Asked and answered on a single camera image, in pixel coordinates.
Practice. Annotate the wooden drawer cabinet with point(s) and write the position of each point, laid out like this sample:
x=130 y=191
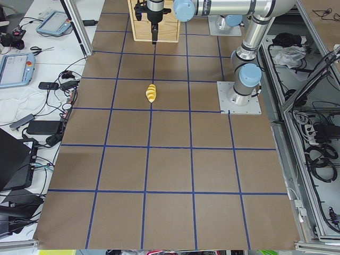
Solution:
x=166 y=31

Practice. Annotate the far blue teach pendant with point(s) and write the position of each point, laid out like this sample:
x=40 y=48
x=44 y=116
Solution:
x=56 y=24

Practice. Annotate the crumpled white cloth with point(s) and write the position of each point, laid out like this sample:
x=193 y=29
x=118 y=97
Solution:
x=290 y=56

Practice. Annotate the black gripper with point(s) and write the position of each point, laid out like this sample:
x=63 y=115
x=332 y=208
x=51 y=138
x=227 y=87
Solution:
x=154 y=15

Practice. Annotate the blue teach pendant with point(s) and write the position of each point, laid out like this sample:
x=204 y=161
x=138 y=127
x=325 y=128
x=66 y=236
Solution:
x=17 y=69
x=56 y=24

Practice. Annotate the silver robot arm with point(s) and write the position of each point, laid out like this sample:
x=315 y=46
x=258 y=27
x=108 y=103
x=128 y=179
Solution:
x=228 y=22
x=247 y=74

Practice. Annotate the near blue teach pendant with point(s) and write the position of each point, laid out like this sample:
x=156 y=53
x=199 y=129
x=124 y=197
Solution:
x=17 y=69

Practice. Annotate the toy bread roll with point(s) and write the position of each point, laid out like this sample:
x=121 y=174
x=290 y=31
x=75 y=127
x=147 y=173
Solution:
x=151 y=93

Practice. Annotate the black power adapter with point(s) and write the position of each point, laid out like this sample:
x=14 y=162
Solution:
x=43 y=127

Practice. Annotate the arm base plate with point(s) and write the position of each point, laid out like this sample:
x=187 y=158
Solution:
x=232 y=103
x=235 y=32

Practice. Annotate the black handled scissors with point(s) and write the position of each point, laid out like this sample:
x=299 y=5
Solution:
x=37 y=50

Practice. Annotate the aluminium frame post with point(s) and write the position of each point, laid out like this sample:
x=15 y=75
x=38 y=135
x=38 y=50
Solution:
x=77 y=25

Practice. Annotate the black laptop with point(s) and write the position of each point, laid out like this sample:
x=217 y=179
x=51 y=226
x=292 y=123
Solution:
x=17 y=158

